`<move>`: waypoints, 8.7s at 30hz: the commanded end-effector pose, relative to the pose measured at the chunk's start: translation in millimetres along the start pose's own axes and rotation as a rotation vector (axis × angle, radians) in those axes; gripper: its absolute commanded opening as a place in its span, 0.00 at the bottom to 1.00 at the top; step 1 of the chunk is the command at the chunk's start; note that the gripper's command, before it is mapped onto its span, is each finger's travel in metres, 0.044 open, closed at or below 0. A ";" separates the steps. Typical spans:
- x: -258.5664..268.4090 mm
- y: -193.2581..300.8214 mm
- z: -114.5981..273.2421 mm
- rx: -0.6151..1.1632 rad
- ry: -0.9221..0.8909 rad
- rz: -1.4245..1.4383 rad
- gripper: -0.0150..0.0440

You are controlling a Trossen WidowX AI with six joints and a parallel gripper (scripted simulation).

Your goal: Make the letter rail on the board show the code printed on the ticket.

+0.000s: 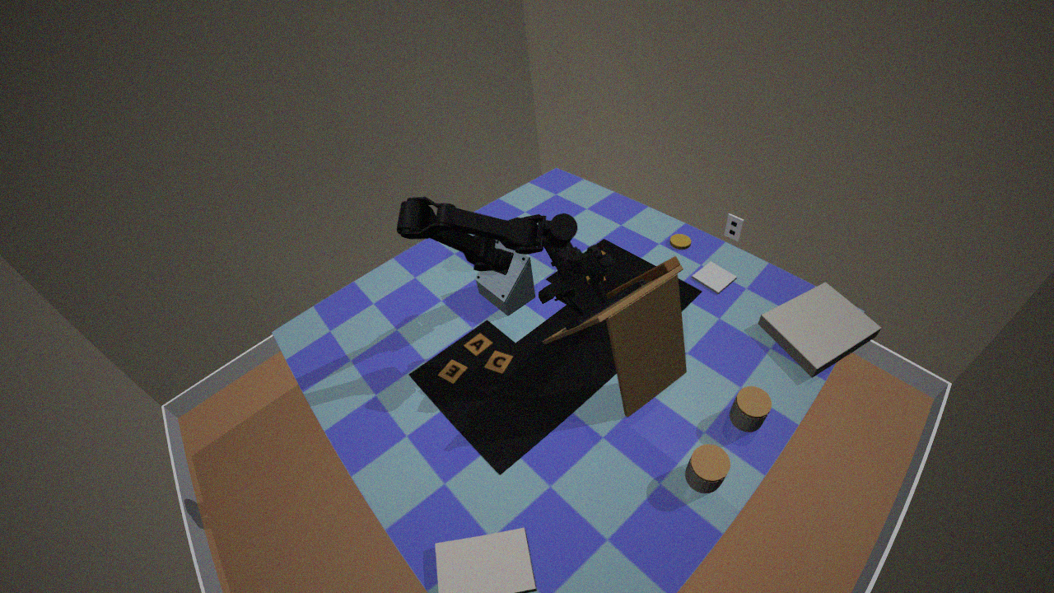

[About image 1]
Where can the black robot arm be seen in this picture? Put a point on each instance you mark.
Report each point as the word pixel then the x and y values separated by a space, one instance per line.
pixel 452 226

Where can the yellow round disc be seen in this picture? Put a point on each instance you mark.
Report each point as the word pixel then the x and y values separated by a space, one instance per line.
pixel 680 241

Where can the grey cylindrical container with tan lid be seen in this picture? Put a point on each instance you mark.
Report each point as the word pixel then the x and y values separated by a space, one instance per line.
pixel 750 408
pixel 707 468

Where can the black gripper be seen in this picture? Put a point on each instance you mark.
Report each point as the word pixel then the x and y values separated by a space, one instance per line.
pixel 561 290

